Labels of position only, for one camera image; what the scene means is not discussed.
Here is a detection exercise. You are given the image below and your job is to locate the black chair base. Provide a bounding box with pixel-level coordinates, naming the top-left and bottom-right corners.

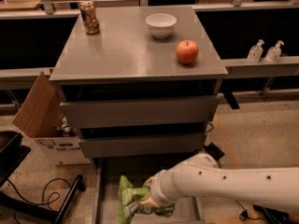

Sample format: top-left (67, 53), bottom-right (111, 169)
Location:
top-left (0, 131), bottom-right (85, 224)

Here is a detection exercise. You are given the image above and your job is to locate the grey metal railing shelf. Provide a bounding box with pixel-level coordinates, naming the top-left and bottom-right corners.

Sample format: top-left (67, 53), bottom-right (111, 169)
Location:
top-left (0, 0), bottom-right (299, 91)

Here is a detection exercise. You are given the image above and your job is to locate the black shoe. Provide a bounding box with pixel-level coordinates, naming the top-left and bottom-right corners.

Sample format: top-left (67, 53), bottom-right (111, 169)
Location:
top-left (253, 205), bottom-right (299, 224)

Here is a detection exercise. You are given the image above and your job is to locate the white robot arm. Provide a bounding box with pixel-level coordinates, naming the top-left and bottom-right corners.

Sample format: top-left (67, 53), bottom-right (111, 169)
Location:
top-left (141, 153), bottom-right (299, 215)

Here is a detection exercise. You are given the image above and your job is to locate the clear pump bottle left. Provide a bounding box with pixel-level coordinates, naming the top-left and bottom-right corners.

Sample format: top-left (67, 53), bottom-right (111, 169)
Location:
top-left (247, 39), bottom-right (264, 63)

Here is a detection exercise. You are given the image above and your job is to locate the gold patterned drink can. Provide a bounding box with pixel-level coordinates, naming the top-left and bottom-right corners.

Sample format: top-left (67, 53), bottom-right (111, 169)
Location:
top-left (79, 1), bottom-right (100, 35)

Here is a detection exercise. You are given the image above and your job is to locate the grey top drawer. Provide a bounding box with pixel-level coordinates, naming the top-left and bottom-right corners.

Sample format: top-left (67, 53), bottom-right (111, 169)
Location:
top-left (61, 96), bottom-right (219, 128)

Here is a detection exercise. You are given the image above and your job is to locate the clear pump bottle right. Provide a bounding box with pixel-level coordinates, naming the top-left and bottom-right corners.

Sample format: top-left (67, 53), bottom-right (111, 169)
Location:
top-left (265, 40), bottom-right (284, 63)

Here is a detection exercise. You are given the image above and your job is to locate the white ceramic bowl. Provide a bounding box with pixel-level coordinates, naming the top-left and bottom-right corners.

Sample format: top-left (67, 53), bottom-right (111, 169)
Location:
top-left (146, 13), bottom-right (177, 38)

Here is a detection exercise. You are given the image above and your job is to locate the clear pump bottle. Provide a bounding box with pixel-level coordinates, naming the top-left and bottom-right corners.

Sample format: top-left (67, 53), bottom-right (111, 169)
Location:
top-left (247, 39), bottom-right (264, 63)
top-left (265, 40), bottom-right (284, 63)

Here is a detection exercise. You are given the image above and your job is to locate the green rice chip bag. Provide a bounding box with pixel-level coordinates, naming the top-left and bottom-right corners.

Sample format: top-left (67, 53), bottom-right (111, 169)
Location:
top-left (118, 175), bottom-right (175, 224)

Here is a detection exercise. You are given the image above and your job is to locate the grey open bottom drawer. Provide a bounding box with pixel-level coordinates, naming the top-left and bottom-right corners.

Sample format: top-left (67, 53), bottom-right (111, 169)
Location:
top-left (92, 155), bottom-right (203, 224)

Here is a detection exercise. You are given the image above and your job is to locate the red apple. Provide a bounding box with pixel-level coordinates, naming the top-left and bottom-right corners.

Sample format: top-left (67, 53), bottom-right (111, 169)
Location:
top-left (176, 40), bottom-right (199, 64)

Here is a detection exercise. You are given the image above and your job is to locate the grey drawer cabinet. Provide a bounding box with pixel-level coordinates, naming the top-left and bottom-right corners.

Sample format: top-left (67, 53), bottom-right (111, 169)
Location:
top-left (50, 7), bottom-right (227, 224)

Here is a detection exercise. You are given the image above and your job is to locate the open cardboard box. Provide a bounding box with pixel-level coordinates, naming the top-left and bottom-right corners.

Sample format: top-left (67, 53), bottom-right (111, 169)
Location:
top-left (13, 72), bottom-right (90, 165)

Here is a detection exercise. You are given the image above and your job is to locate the grey middle drawer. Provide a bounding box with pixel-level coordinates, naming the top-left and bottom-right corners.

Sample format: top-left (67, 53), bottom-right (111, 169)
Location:
top-left (79, 133), bottom-right (206, 158)

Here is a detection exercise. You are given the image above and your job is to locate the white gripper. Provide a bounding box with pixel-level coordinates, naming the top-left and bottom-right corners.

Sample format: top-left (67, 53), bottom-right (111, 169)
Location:
top-left (140, 170), bottom-right (175, 208)

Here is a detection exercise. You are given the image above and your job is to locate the black power adapter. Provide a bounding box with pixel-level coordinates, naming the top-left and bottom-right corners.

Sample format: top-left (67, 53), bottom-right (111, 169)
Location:
top-left (204, 143), bottom-right (225, 161)

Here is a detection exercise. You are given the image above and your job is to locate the black adapter cable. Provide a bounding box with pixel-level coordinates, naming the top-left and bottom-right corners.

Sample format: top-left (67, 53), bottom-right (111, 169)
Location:
top-left (235, 199), bottom-right (260, 222)

